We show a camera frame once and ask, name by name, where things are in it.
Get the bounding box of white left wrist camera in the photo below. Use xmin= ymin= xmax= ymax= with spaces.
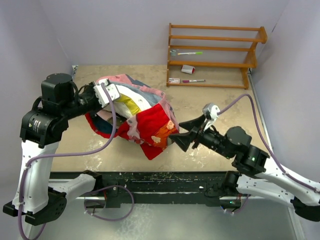
xmin=93 ymin=78 xmax=121 ymax=108

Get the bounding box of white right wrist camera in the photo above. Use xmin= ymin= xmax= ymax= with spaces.
xmin=202 ymin=103 xmax=220 ymax=131

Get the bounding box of green white marker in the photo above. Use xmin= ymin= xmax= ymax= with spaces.
xmin=177 ymin=51 xmax=203 ymax=56

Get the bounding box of red patterned pillowcase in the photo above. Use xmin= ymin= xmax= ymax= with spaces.
xmin=97 ymin=74 xmax=179 ymax=160

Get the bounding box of purple white marker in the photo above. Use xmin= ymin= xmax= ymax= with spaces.
xmin=182 ymin=79 xmax=206 ymax=83

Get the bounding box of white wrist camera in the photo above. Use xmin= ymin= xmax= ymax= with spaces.
xmin=202 ymin=103 xmax=220 ymax=131
xmin=93 ymin=78 xmax=121 ymax=108

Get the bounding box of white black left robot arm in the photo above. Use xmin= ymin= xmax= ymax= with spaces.
xmin=3 ymin=73 xmax=103 ymax=226

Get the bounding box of wooden shelf rack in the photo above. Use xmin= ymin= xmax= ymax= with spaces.
xmin=166 ymin=23 xmax=268 ymax=90

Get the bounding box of white yellow pillow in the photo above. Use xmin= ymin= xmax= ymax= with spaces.
xmin=113 ymin=85 xmax=152 ymax=119

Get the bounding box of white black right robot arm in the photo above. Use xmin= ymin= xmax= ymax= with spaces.
xmin=169 ymin=115 xmax=320 ymax=222

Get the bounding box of white red eraser box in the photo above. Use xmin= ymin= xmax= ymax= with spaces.
xmin=181 ymin=64 xmax=195 ymax=75

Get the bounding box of white red card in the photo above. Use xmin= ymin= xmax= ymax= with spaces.
xmin=168 ymin=77 xmax=180 ymax=84

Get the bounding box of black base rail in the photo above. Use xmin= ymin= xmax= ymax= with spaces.
xmin=48 ymin=171 xmax=251 ymax=210

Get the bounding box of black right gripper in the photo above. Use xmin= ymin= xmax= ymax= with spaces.
xmin=168 ymin=113 xmax=233 ymax=159

